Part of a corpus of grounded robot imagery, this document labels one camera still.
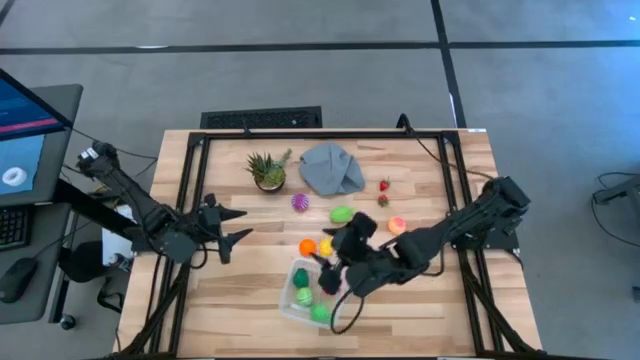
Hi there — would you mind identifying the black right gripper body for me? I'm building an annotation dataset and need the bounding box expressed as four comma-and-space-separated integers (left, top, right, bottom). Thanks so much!
329, 211, 380, 274

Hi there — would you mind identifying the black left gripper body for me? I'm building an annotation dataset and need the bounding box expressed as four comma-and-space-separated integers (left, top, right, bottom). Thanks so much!
196, 193, 226, 251

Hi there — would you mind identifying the green oval toy fruit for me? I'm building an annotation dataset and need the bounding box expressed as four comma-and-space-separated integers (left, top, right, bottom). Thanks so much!
328, 205, 356, 225

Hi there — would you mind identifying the bright green toy fruit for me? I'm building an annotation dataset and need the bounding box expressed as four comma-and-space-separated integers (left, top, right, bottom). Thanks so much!
310, 303, 332, 325

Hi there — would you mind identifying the clear plastic tupperware container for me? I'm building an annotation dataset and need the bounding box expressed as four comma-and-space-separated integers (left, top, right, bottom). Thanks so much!
278, 256, 349, 330

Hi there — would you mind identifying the grey cloth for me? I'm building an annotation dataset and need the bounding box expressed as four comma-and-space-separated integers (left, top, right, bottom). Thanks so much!
298, 143, 367, 197

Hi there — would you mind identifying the small potted succulent plant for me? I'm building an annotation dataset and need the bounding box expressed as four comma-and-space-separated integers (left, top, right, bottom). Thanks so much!
244, 148, 294, 194

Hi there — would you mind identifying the white paper sheet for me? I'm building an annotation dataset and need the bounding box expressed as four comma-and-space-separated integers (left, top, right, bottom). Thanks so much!
101, 203, 137, 267

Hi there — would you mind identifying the black floor vent grille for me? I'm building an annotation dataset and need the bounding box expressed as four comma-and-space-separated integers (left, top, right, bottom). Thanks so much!
199, 105, 324, 130

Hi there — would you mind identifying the black diagonal support bar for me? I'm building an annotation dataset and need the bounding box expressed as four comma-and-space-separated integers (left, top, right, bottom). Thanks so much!
52, 178, 139, 239

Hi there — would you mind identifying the black rounded bag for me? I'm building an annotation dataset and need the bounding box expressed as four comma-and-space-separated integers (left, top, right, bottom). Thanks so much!
58, 239, 107, 284

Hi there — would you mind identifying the grey desk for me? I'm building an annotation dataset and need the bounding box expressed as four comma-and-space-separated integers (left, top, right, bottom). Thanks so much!
0, 83, 85, 326

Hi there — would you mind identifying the black keyboard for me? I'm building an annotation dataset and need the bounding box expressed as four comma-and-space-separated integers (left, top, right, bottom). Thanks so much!
0, 204, 32, 252

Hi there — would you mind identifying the black computer mouse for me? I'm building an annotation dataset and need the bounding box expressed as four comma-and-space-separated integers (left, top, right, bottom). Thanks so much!
0, 257, 39, 305

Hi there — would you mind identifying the computer monitor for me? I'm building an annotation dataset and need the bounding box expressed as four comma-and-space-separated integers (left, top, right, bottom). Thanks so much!
0, 67, 75, 199

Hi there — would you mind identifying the black floor stand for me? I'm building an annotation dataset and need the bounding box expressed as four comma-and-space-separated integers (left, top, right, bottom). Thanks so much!
591, 172, 640, 206

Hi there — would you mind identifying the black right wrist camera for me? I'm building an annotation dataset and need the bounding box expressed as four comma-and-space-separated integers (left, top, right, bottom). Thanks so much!
317, 268, 344, 296

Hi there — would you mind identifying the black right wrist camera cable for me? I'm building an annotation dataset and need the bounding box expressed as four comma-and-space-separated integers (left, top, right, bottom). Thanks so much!
328, 292, 367, 336

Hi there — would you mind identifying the black aluminium table frame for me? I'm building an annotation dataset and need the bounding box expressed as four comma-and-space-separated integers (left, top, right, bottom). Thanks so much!
112, 128, 546, 359

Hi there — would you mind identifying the thin black floor cable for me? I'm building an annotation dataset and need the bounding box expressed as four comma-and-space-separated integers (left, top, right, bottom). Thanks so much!
69, 126, 160, 162

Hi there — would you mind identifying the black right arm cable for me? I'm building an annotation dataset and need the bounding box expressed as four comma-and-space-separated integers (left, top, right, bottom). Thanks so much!
396, 113, 496, 181

